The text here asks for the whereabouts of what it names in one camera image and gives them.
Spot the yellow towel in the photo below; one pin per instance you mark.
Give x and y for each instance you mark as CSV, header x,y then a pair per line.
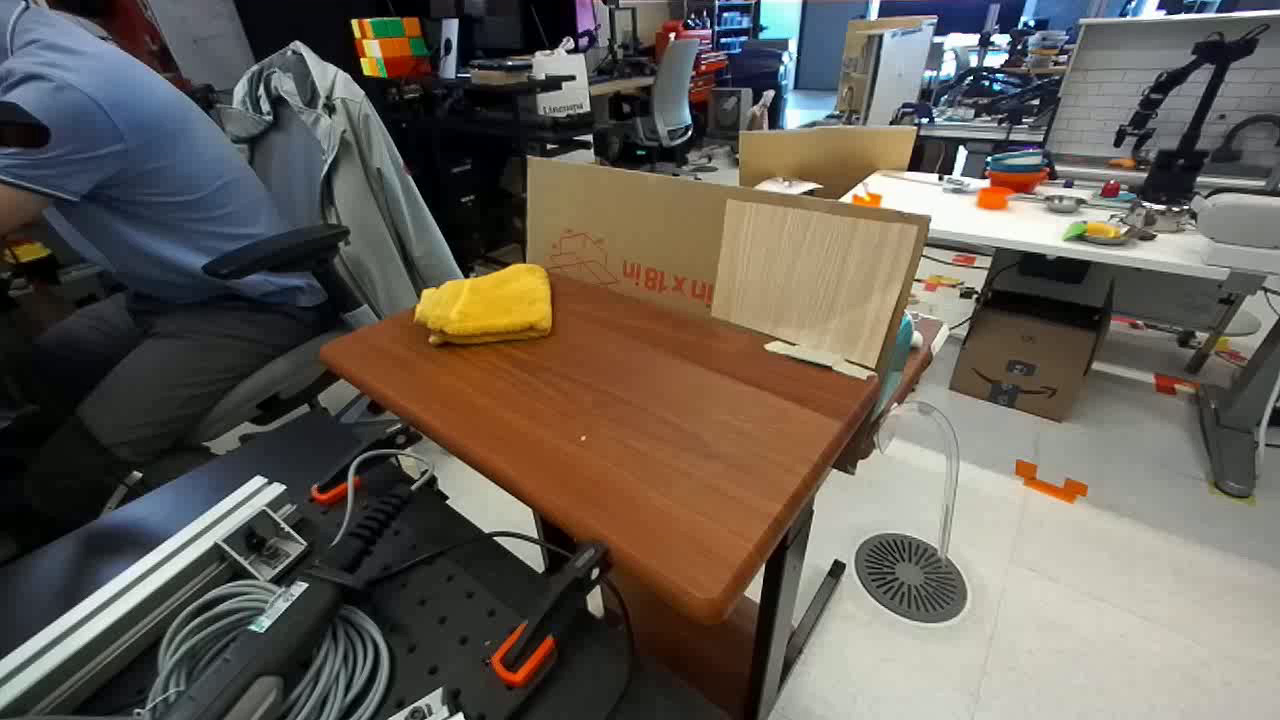
x,y
484,306

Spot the small black robot arm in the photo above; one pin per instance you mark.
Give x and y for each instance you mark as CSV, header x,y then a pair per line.
x,y
1181,160

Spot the brown wooden desk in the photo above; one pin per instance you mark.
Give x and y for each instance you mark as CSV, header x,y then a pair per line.
x,y
626,427

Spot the large printed cardboard box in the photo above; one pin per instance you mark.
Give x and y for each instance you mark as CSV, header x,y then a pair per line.
x,y
613,226

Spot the light wooden panel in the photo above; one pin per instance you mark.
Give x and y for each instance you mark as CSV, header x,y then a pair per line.
x,y
813,275

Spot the grey swivel chair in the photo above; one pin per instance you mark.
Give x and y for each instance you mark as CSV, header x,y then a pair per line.
x,y
674,92

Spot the plain open cardboard box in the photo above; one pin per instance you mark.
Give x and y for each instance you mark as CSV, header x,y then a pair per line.
x,y
835,155

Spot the white bag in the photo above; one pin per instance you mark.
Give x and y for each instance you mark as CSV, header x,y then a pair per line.
x,y
561,81

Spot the black clamp with orange grip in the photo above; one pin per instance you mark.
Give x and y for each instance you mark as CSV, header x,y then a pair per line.
x,y
350,469
534,642

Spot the grey jacket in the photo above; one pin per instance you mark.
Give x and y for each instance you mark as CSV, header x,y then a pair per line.
x,y
363,173

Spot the round black floor stand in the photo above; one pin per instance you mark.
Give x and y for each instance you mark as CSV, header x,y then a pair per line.
x,y
908,576

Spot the upright cardboard and white board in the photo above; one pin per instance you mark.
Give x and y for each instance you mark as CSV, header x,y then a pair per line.
x,y
886,74

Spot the small cardboard box with logo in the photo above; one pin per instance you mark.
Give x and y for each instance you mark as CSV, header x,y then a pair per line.
x,y
1024,361

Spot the black grey office chair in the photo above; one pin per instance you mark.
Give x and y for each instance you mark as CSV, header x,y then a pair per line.
x,y
275,251

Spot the colourful cube box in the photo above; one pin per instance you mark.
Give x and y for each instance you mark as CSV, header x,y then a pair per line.
x,y
388,46

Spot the white work table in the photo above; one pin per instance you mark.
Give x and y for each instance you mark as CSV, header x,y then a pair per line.
x,y
1024,230

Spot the orange bowl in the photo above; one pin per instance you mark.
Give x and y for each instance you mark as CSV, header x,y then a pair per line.
x,y
1023,171

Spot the yellow green toy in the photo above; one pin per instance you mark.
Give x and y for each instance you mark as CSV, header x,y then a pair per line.
x,y
1103,230

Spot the white pegboard panel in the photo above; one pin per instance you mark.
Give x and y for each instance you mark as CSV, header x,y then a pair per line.
x,y
1104,92

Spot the seated person in blue shirt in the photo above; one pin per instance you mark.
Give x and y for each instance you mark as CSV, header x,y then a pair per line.
x,y
112,173

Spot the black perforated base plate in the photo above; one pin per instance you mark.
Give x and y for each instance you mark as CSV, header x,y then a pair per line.
x,y
440,602

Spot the orange floor bracket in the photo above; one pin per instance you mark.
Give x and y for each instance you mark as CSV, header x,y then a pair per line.
x,y
1049,487

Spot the aluminium profile rail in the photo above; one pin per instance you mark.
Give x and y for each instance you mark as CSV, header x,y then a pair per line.
x,y
144,562

